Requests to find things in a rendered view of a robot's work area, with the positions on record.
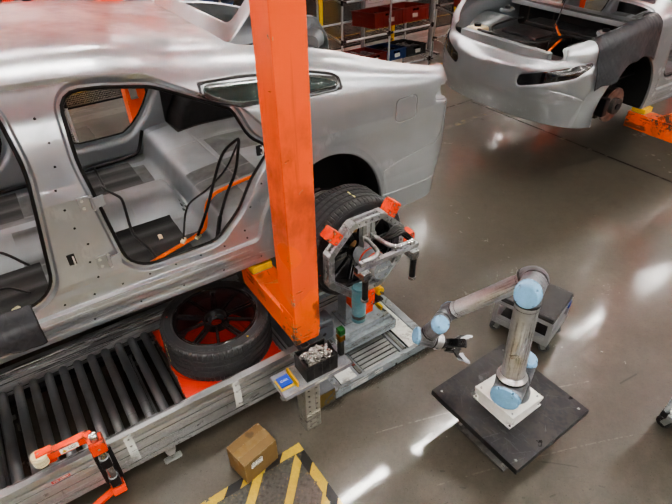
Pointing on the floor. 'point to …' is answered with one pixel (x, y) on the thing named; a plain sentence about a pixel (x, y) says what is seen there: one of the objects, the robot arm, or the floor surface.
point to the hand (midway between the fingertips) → (472, 349)
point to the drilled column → (310, 407)
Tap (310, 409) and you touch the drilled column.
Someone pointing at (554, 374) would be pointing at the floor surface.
